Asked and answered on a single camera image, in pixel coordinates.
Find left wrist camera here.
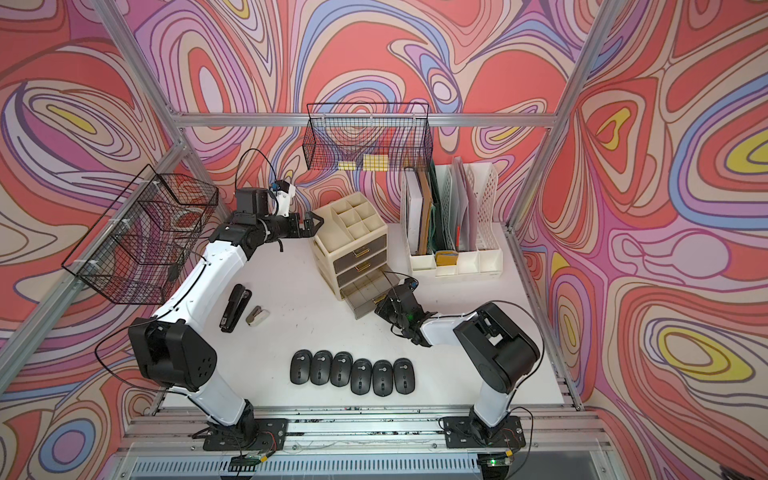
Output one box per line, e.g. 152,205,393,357
271,180,296,217

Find transparent bottom drawer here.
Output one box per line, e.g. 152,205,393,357
341,264,399,320

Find small yellow notes pad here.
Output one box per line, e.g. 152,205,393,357
337,161,359,171

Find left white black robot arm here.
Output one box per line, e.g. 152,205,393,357
128,180,324,449

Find back black wire basket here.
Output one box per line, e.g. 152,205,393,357
302,101,433,172

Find left black wire basket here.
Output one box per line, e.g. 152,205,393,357
62,166,219,305

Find brown cardboard folder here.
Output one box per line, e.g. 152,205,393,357
417,170,433,256

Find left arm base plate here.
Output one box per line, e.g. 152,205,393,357
203,418,288,453

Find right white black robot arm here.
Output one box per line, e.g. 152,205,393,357
374,277,546,448

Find translucent grey folders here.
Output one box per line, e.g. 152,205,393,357
451,157,478,252

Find black stapler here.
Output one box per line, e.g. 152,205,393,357
219,284,252,333

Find green folder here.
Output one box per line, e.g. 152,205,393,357
427,163,447,252

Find aluminium rail base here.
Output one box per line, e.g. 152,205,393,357
101,405,628,479

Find white book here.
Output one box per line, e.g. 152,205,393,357
403,169,424,252

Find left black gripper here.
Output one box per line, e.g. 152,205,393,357
254,210,322,244

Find black computer mouse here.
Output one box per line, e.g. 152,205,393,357
329,351,354,388
393,358,416,395
310,350,333,385
289,349,313,385
372,360,394,397
350,358,372,396

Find black wire basket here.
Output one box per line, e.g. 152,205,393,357
302,101,433,172
62,166,219,305

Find white file rack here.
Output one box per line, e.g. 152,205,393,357
401,163,503,280

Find beige drawer organizer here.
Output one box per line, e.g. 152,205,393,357
312,192,388,300

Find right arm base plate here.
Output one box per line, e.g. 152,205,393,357
438,415,527,452

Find yellow sticky notes pad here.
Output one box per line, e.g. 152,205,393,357
362,154,390,172

